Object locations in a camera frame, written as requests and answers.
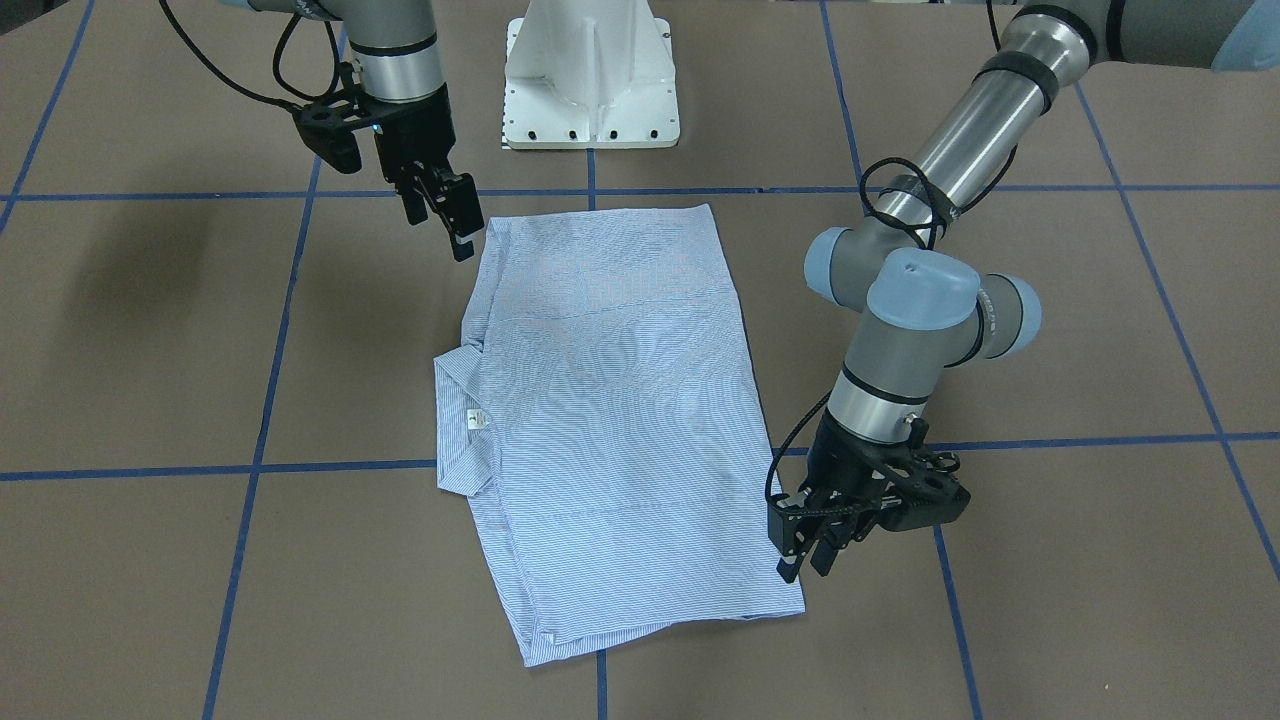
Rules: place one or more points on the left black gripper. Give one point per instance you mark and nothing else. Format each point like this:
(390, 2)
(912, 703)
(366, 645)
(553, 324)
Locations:
(838, 464)

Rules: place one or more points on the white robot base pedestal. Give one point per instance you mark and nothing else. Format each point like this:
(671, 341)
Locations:
(590, 75)

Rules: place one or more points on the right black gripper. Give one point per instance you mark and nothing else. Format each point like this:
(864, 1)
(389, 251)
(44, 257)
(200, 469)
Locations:
(415, 132)

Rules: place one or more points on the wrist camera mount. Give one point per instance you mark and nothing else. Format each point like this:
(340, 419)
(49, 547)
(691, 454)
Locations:
(328, 126)
(917, 485)

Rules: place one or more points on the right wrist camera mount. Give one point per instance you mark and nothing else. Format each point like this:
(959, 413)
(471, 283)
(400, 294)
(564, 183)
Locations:
(328, 126)

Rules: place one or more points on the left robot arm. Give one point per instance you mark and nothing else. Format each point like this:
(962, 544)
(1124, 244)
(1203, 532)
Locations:
(1123, 425)

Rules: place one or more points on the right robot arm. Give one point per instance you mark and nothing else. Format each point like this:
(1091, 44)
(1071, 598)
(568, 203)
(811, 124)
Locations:
(394, 84)

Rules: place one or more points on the light blue striped shirt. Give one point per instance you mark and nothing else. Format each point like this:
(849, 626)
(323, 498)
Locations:
(601, 418)

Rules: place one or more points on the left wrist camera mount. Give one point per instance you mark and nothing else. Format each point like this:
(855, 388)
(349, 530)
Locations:
(917, 485)

